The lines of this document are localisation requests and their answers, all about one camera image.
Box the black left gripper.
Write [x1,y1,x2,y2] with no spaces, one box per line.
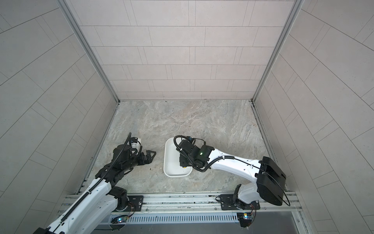
[123,151,158,172]

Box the white plastic bin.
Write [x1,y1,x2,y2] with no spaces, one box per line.
[163,137,192,177]

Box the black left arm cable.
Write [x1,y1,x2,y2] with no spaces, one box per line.
[59,132,132,223]

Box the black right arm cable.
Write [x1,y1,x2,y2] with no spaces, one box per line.
[173,135,291,207]

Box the aluminium left corner post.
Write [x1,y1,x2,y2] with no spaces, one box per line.
[56,0,120,105]

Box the small circuit board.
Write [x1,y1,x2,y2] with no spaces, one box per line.
[111,215,129,224]
[237,213,255,228]

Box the left small circuit board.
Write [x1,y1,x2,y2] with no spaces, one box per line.
[111,215,129,224]

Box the right small circuit board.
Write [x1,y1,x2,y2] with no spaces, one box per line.
[237,213,255,228]

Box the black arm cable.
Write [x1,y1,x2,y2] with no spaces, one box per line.
[59,132,132,223]
[173,135,291,207]

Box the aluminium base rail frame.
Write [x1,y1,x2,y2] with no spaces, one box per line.
[58,191,310,234]

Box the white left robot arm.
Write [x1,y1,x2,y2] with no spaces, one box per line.
[35,141,156,234]

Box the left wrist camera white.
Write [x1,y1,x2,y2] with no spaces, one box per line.
[129,137,142,152]

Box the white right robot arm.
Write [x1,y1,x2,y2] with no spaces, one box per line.
[173,135,290,210]

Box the aluminium right corner post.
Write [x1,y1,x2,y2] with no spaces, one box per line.
[252,0,303,103]

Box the aluminium corner post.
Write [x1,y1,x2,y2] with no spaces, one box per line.
[56,0,120,105]
[252,0,303,103]

